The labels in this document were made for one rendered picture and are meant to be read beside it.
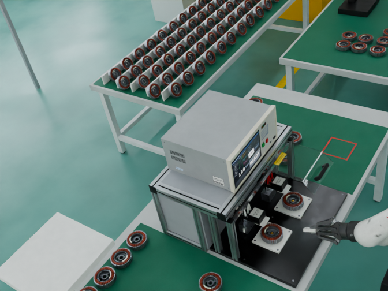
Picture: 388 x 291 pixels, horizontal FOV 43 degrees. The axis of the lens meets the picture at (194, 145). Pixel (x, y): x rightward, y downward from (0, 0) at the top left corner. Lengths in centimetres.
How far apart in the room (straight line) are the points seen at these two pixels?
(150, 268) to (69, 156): 227
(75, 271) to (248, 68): 357
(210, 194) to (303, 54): 189
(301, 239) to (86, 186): 223
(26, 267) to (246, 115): 119
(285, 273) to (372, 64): 188
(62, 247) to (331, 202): 138
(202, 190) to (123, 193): 180
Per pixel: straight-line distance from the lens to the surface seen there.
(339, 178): 284
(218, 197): 227
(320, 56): 386
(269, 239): 247
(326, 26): 427
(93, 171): 435
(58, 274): 209
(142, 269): 256
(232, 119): 236
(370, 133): 315
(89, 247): 212
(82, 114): 509
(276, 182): 258
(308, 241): 252
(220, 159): 217
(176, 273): 250
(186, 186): 235
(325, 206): 267
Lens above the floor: 276
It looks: 40 degrees down
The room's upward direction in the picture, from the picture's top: 12 degrees counter-clockwise
